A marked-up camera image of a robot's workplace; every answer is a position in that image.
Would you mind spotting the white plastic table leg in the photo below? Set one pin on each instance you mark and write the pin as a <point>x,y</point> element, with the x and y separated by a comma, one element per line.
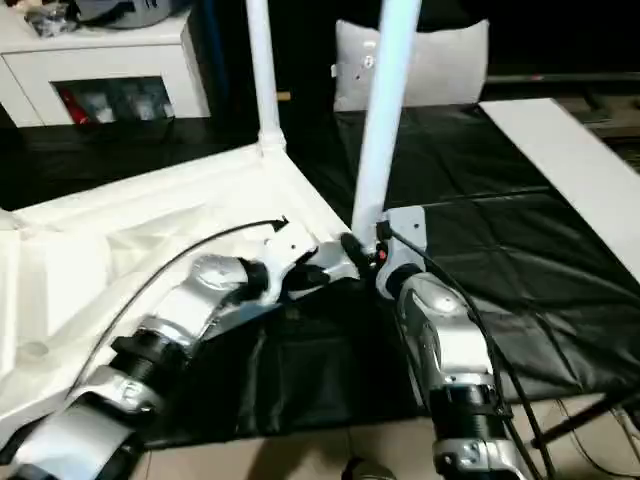
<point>265,75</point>
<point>385,100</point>

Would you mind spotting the white plastic table top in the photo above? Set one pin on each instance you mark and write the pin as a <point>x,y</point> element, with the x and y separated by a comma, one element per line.
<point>100,225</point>

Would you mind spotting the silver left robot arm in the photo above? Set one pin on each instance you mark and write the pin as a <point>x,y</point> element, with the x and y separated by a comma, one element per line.
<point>190,310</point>

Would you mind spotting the black mat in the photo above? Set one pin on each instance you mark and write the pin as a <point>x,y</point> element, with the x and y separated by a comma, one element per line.
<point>500,225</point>

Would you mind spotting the grey pillow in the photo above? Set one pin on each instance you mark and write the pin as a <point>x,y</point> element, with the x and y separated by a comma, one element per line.
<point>440,65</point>

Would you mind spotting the black case with gold label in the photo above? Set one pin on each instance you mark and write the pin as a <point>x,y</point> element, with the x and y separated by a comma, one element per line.
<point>305,50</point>

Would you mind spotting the white flat board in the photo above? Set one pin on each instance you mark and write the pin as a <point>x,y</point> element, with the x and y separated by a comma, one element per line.
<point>565,150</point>

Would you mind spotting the white glass-door cabinet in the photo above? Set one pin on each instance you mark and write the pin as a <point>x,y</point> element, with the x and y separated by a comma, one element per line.
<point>100,60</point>

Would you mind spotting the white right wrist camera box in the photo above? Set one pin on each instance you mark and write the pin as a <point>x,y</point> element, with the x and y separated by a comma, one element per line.
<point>407,230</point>

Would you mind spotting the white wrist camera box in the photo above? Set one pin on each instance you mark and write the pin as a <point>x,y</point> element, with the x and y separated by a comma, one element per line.
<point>290,245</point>
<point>407,230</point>

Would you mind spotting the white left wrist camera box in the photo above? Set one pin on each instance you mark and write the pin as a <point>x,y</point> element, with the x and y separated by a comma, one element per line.
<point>290,245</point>

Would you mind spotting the black metal table frame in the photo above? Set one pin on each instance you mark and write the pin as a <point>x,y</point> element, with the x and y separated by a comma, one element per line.
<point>580,420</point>

